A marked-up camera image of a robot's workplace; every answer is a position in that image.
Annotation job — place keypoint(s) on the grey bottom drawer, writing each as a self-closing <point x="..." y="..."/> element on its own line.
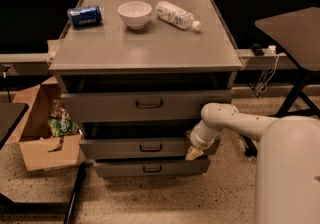
<point x="161" y="167"/>

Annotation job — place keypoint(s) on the dark right side table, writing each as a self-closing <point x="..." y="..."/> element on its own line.
<point x="298" y="33"/>

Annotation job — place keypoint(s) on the black power adapter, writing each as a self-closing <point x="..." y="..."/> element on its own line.
<point x="257" y="49"/>

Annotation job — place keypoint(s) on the brown cardboard box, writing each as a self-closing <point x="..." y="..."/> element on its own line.
<point x="39" y="149"/>

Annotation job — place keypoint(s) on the white bowl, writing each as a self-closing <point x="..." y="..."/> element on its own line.
<point x="135" y="14"/>

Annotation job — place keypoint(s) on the brown snack bag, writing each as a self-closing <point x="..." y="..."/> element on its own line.
<point x="58" y="111"/>

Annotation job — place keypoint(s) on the green snack bag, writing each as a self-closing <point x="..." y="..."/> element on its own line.
<point x="62" y="127"/>

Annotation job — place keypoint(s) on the white charger with cables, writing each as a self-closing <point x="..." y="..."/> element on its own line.
<point x="266" y="75"/>

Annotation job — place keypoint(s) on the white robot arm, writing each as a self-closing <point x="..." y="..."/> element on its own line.
<point x="287" y="188"/>

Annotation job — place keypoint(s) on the blue pepsi can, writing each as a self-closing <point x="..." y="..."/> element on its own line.
<point x="84" y="16"/>

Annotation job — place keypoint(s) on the grey top drawer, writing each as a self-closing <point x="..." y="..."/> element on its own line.
<point x="140" y="106"/>

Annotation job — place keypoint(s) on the grey drawer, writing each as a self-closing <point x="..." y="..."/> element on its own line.
<point x="140" y="106"/>
<point x="136" y="139"/>
<point x="161" y="167"/>

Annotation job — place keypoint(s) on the grey drawer cabinet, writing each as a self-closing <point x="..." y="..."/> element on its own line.
<point x="112" y="58"/>

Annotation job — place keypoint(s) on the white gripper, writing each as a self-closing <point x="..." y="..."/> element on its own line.
<point x="201" y="142"/>

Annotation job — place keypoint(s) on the clear plastic water bottle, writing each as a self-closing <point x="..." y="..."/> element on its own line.
<point x="177" y="16"/>

